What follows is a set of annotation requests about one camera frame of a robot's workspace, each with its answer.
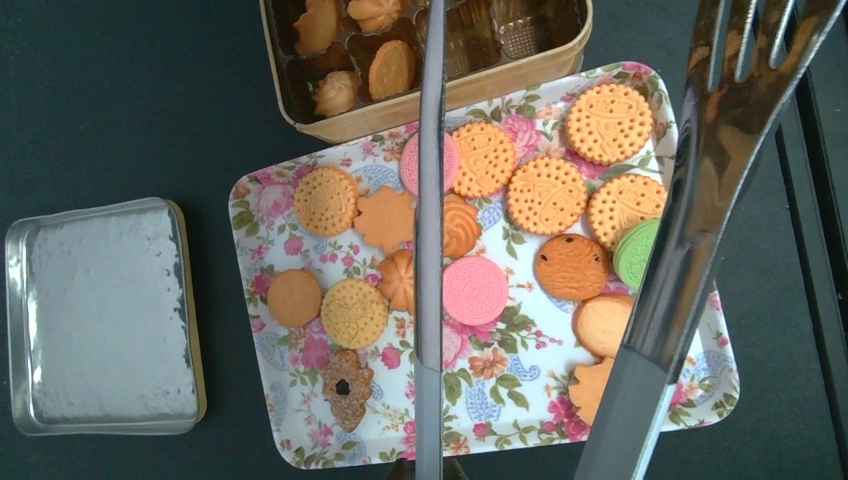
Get yellow dotted round biscuit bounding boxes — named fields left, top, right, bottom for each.
left=294, top=167, right=359, bottom=237

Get green sandwich cookie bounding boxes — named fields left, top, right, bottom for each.
left=613, top=218, right=660, bottom=291

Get orange plain round cookie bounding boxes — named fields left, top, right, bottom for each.
left=267, top=269, right=323, bottom=328

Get white handled metal tongs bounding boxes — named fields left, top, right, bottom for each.
left=414, top=1, right=843, bottom=479

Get floral cookie tray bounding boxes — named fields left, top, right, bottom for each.
left=228, top=61, right=741, bottom=471

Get silver tin lid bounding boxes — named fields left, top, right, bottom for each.
left=5, top=197, right=207, bottom=436

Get brown flower cookie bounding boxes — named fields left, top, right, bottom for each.
left=322, top=349, right=374, bottom=432

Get pink sandwich cookie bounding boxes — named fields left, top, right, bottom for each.
left=442, top=256, right=508, bottom=326

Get gold cookie tin box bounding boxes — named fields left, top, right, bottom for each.
left=260, top=0, right=594, bottom=144

